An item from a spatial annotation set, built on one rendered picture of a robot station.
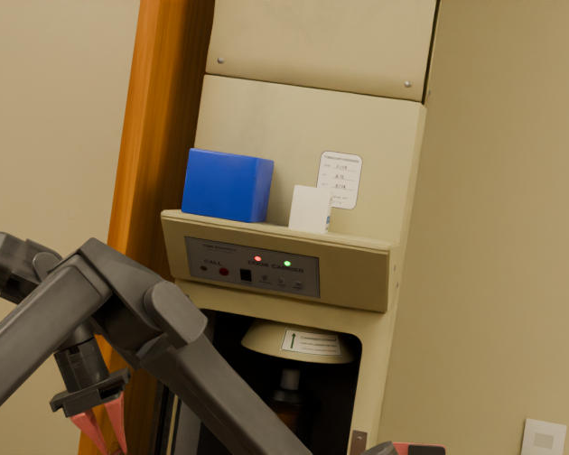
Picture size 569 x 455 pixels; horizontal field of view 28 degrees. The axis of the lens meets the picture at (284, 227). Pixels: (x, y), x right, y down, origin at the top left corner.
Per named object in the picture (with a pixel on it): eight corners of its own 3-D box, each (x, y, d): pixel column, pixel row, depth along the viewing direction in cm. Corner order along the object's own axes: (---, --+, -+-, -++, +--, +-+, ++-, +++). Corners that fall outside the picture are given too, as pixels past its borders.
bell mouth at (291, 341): (255, 334, 184) (259, 301, 184) (361, 353, 181) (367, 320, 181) (228, 348, 167) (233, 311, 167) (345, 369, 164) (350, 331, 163)
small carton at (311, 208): (292, 227, 160) (298, 185, 160) (327, 232, 159) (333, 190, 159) (288, 228, 155) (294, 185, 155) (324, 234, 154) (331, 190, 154)
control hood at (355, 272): (173, 275, 167) (183, 208, 167) (390, 312, 161) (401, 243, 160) (149, 281, 156) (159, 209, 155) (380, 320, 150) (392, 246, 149)
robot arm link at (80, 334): (28, 312, 145) (48, 306, 141) (72, 293, 150) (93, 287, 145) (48, 362, 146) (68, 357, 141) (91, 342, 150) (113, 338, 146)
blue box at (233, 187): (200, 211, 165) (209, 150, 165) (265, 222, 163) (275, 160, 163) (180, 212, 156) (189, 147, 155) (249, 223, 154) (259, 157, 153)
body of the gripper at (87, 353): (60, 407, 148) (39, 355, 148) (133, 379, 149) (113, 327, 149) (53, 416, 142) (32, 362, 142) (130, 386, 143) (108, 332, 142)
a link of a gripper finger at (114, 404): (91, 460, 149) (66, 394, 149) (143, 441, 150) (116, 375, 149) (87, 473, 142) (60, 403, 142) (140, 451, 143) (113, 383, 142)
